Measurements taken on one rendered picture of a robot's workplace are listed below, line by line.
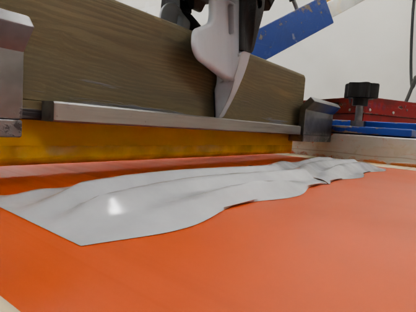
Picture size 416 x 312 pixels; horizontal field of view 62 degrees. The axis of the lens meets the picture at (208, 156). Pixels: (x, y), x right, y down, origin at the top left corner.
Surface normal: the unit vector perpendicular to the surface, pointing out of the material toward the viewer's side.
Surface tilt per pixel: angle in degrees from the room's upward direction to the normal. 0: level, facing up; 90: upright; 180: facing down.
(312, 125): 90
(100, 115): 90
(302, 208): 0
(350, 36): 90
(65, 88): 90
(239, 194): 36
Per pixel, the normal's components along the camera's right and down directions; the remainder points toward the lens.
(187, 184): 0.50, -0.79
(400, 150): -0.62, 0.03
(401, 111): 0.37, 0.11
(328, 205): 0.07, -0.99
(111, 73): 0.78, 0.11
